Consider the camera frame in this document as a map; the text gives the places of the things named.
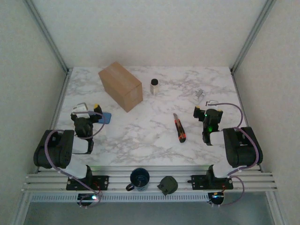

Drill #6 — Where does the orange and black utility knife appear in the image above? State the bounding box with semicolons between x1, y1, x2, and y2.
173;113;188;143

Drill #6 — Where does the brown cardboard express box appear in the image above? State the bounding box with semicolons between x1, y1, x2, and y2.
98;61;143;113

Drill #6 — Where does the blue smartphone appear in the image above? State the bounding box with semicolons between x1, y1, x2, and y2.
96;112;112;125

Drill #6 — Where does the small silver metal clip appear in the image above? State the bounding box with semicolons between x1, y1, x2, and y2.
192;88;207;103

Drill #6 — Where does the white bottle with black cap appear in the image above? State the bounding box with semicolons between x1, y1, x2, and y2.
150;78;159;95

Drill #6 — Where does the left controller board with light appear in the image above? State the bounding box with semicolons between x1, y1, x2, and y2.
77;193;99;208

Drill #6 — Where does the controller board with light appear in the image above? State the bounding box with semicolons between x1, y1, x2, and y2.
77;193;99;208
208;191;227;207

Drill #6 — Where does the dark green round tape measure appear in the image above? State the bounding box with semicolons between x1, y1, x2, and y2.
157;175;179;196

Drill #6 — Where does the dark blue mug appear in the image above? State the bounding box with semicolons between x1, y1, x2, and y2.
126;167;150;192

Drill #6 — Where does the right controller board with light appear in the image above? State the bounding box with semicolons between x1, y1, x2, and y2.
208;191;227;207

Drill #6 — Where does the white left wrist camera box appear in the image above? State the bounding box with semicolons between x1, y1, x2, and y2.
72;102;91;119

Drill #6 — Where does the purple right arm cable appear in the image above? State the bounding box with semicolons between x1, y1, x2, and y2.
206;102;261;207

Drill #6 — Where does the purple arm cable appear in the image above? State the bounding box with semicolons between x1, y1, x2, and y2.
206;102;261;207
44;111;106;208

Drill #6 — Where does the aluminium side rail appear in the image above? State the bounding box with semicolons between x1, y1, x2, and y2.
231;69;262;172
38;70;71;174

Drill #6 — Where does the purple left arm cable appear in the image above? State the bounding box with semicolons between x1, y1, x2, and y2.
44;111;106;208

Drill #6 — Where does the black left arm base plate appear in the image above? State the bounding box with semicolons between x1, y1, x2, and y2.
66;175;110;191

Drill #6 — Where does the aluminium mounting rail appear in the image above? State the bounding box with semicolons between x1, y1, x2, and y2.
22;165;278;193

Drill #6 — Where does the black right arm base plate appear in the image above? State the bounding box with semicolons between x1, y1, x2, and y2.
191;174;234;190

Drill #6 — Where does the aluminium frame post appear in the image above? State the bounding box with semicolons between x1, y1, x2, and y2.
23;0;71;73
231;0;277;73

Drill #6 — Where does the slotted grey cable duct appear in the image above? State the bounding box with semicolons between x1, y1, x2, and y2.
30;193;209;203

